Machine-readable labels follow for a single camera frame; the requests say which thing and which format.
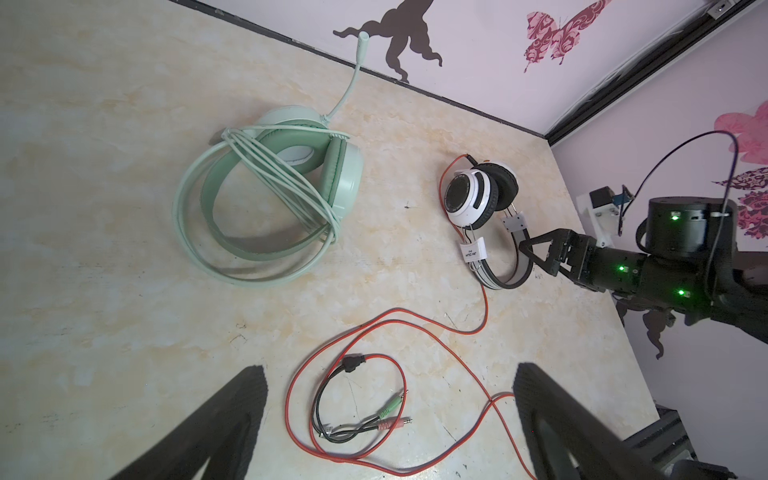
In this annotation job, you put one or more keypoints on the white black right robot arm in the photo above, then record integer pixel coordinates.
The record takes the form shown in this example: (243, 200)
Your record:
(687, 264)

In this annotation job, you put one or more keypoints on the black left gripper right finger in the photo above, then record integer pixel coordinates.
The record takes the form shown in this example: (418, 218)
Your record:
(565, 440)

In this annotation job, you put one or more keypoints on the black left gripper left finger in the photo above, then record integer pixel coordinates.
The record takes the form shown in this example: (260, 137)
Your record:
(217, 440)

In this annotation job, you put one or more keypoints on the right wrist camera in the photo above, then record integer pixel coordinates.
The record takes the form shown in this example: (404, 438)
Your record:
(603, 208)

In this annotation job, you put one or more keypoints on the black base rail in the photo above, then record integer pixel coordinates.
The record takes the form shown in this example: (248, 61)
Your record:
(666, 445)

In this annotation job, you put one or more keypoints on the mint green headphones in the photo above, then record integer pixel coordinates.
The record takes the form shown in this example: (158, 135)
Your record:
(264, 204)

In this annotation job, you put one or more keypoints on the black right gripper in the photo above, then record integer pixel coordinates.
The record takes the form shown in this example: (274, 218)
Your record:
(584, 263)

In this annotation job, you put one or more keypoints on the white black headphones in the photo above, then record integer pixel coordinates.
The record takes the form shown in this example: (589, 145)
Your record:
(470, 200)

